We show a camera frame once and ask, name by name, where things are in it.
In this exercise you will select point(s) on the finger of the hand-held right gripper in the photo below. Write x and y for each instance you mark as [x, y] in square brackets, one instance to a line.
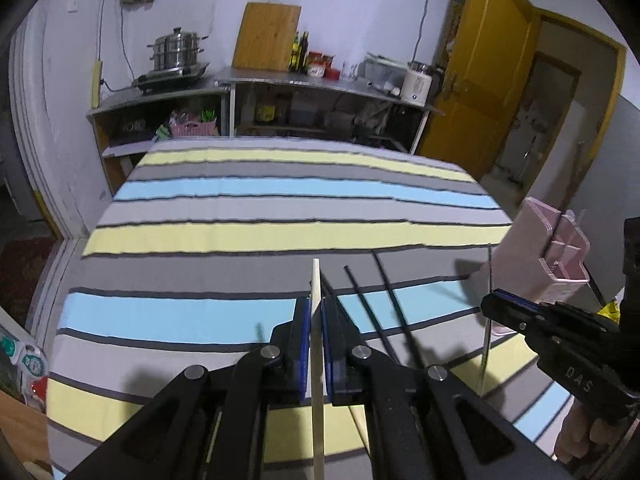
[515, 299]
[505, 310]

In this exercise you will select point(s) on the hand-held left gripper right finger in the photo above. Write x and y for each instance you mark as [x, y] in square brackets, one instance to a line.
[327, 345]

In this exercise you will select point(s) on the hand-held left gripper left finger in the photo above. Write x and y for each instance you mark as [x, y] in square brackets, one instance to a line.
[301, 345]

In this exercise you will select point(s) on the silver metal chopstick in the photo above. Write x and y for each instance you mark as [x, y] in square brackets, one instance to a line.
[485, 355]

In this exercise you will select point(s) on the pink utensil holder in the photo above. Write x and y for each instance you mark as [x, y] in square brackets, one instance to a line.
[520, 250]

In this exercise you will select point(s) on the black chopstick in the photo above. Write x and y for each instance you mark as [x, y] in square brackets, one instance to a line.
[360, 300]
[395, 300]

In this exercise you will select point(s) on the light wooden chopstick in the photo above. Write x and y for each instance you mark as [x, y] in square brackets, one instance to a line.
[315, 285]
[360, 427]

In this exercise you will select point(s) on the person's right hand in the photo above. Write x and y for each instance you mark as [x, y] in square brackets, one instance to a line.
[575, 435]

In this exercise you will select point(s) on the yellow plastic bag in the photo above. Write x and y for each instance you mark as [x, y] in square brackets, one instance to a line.
[609, 311]

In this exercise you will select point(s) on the striped bed sheet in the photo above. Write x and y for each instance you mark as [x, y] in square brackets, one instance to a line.
[200, 240]

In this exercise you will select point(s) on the yellow wooden door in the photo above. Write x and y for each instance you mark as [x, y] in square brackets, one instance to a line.
[480, 85]

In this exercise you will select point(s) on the white rice cooker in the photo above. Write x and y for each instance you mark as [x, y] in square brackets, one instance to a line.
[415, 85]

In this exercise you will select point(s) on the pink plastic basket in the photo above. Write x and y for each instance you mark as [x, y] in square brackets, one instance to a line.
[192, 129]

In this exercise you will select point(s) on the grey plastic box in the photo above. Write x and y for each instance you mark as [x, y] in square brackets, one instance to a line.
[382, 72]

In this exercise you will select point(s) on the long metal counter shelf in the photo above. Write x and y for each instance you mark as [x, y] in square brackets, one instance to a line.
[310, 82]

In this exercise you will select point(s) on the red lid jar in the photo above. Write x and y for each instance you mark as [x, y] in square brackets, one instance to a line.
[315, 67]

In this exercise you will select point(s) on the small metal counter shelf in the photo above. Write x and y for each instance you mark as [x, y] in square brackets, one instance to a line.
[160, 97]

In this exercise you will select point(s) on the dark red rug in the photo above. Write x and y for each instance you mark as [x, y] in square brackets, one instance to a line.
[22, 270]

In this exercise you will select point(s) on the dark oil bottle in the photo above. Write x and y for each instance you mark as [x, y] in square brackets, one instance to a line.
[294, 55]
[305, 55]

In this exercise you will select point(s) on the black induction cooker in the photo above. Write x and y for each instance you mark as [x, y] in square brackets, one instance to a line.
[170, 79]

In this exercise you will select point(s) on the wooden cutting board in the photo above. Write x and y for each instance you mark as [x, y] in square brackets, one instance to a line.
[265, 35]

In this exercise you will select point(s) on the steel steamer pot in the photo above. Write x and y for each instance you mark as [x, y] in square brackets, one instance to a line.
[176, 50]

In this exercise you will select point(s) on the beige power strip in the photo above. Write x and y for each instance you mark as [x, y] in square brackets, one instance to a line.
[96, 85]

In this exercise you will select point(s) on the white wall switch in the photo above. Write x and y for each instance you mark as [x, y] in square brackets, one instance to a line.
[72, 4]

